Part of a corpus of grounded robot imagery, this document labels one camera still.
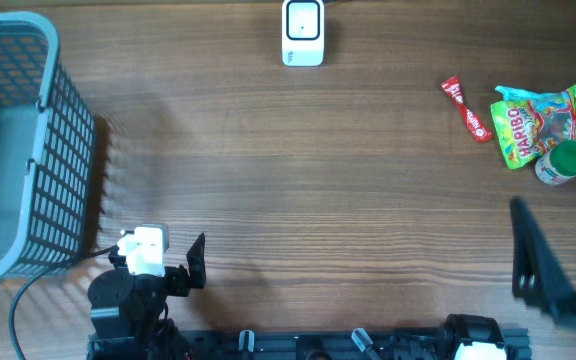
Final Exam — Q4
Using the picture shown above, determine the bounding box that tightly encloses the green lid plastic jar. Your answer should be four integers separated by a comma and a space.
535, 140, 576, 186

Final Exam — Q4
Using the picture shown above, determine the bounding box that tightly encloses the green Haribo candy bag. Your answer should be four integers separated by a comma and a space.
490, 84, 576, 170

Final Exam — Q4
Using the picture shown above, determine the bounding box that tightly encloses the small red candy bar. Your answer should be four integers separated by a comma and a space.
441, 76, 492, 143

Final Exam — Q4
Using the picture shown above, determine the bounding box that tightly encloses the light blue tissue pack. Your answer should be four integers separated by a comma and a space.
495, 85, 536, 101

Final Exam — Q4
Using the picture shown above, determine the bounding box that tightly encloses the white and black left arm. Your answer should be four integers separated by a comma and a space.
87, 234, 206, 360

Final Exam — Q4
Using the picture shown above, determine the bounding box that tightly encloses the white barcode scanner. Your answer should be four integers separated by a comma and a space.
281, 0, 325, 67

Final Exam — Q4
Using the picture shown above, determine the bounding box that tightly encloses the grey mesh shopping basket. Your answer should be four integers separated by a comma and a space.
0, 12, 96, 280

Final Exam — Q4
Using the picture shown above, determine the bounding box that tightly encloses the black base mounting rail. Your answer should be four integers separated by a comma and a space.
86, 328, 533, 360

